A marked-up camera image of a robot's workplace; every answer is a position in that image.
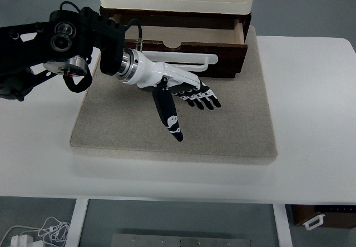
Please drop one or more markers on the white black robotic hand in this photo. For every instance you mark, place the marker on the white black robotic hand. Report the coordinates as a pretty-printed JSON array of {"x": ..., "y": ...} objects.
[{"x": 137, "y": 69}]

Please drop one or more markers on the dark wooden drawer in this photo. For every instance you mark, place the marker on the dark wooden drawer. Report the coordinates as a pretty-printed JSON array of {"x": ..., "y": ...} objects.
[{"x": 207, "y": 46}]

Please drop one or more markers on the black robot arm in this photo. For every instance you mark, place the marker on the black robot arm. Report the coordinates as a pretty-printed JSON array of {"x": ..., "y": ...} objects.
[{"x": 33, "y": 53}]

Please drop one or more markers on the dark wooden drawer housing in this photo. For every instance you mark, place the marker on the dark wooden drawer housing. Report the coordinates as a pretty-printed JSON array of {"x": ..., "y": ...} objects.
[{"x": 178, "y": 16}]

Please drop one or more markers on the beige fabric pad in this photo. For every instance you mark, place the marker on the beige fabric pad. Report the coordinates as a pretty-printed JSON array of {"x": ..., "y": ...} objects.
[{"x": 121, "y": 121}]

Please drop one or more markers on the brown box on floor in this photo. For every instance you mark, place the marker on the brown box on floor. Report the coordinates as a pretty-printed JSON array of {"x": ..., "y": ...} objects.
[{"x": 328, "y": 216}]

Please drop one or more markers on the white power adapter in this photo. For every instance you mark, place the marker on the white power adapter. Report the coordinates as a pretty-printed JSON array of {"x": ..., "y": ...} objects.
[{"x": 21, "y": 241}]

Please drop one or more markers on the white drawer handle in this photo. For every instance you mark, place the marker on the white drawer handle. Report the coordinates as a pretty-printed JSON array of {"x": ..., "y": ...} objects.
[{"x": 193, "y": 62}]

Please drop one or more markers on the white table frame leg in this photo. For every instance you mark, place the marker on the white table frame leg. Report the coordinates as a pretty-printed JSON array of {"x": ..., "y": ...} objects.
[
  {"x": 77, "y": 222},
  {"x": 282, "y": 225}
]

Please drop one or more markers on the white handle on box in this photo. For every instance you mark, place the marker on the white handle on box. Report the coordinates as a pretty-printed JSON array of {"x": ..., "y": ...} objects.
[{"x": 314, "y": 222}]

